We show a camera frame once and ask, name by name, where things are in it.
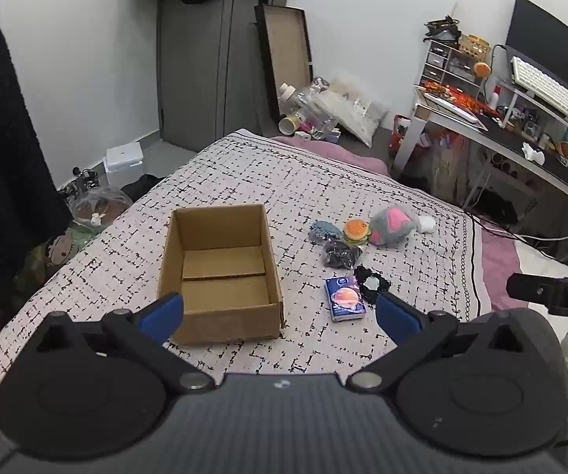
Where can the white plastic bag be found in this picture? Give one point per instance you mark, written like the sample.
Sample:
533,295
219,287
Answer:
353,108

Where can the cardboard box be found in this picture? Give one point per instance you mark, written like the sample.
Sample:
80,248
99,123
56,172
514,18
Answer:
224,276

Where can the white black printed blanket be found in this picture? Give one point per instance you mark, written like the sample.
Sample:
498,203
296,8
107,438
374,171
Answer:
313,182

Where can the clear bag of bottles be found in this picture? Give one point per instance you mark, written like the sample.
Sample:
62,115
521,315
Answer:
311,106

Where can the burger plush toy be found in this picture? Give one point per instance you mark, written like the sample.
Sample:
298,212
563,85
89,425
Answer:
357,232

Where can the blue tissue packet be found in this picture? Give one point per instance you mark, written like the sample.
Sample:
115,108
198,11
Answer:
345,298

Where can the white desk shelf riser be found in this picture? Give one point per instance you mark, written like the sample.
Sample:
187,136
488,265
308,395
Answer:
536,103

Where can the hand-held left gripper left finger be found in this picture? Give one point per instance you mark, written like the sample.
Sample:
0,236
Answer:
163,313

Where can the pink and grey plush toy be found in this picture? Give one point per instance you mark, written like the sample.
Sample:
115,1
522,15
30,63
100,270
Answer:
391,226

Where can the clear plastic bag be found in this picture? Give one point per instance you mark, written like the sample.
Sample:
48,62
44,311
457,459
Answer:
98,205

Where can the black coat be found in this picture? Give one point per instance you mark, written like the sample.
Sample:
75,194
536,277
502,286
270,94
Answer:
2,158

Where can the beige tote bag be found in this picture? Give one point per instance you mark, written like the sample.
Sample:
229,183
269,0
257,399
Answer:
444,163

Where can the dark knitted scrunchie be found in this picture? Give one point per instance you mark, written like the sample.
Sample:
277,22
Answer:
341,255

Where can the white desk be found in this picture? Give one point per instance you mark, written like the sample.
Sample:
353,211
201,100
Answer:
511,145

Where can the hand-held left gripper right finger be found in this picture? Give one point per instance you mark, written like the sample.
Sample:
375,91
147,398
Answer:
397,317

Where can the white keyboard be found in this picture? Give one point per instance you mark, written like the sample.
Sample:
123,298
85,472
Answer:
550,91

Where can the white box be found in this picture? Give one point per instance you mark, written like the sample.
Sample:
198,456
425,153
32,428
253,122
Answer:
124,160

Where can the red basket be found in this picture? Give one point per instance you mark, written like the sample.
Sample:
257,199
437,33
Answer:
401,133

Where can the crumpled white tissue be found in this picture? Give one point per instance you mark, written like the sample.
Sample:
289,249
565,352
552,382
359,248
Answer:
533,153

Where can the black monitor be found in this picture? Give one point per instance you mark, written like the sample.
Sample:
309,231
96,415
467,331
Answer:
543,34

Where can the grey door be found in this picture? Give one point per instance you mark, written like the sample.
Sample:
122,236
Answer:
190,59

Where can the white duvet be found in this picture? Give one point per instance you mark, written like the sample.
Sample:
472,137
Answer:
550,261

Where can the clear drawer organizer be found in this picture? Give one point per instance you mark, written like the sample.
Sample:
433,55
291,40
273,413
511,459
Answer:
444,64

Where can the blue-grey knitted scrunchie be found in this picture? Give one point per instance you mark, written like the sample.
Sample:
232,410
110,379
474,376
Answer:
326,231

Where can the wicker basket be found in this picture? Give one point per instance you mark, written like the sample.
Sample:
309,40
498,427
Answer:
475,48

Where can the orange round toy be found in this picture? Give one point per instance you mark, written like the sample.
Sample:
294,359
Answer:
482,70

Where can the white soft paper wad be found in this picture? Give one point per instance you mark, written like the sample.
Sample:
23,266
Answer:
426,224

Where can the white bottle red cap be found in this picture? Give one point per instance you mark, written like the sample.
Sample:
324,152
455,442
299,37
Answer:
496,96

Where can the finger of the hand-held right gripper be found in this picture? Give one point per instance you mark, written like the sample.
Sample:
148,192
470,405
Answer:
531,287

